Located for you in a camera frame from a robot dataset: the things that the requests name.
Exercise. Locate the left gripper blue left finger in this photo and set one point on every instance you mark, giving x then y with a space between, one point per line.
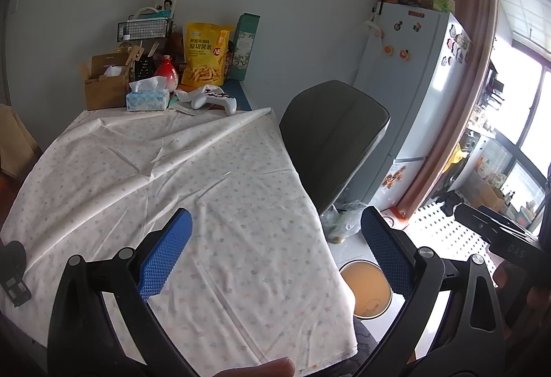
170 242

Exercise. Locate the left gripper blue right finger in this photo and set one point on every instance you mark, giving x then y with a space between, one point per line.
395 261

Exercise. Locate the beige round trash bin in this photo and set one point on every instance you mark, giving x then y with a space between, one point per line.
372 292

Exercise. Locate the right hand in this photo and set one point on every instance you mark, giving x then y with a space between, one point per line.
512 288

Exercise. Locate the left hand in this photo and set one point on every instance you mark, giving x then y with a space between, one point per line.
281 367

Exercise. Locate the large brown carton box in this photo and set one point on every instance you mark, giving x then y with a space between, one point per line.
484 194

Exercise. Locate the orange white cardboard box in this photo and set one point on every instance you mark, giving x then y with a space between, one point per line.
395 219

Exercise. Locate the clear plastic garbage bag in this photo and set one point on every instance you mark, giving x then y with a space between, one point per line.
342 221

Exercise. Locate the yellow plastic bag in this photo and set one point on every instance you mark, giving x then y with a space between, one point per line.
456 156

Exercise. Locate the white floral tablecloth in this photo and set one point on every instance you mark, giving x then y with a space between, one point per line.
256 281

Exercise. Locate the black tablet stand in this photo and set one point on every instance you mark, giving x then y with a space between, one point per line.
13 265

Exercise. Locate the grey dining chair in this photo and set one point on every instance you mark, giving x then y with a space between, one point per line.
329 131

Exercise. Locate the blue tissue box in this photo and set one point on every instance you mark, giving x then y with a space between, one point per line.
149 94

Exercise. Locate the clothes pile on chair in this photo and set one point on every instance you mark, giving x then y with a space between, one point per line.
19 151

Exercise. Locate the white game controller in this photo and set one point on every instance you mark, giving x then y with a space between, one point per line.
208 95

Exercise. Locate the white refrigerator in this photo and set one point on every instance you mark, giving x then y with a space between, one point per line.
413 63

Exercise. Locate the red white bottle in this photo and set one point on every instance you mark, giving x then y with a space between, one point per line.
167 70

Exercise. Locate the open brown cardboard box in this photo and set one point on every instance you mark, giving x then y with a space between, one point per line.
106 78

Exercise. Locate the black knife block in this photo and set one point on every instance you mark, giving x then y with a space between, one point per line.
146 66

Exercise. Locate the yellow snack bag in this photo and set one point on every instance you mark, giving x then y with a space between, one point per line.
205 47

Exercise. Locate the green tall box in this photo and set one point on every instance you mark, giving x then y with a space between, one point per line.
243 42

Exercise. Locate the black wire basket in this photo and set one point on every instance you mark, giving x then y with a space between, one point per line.
144 29

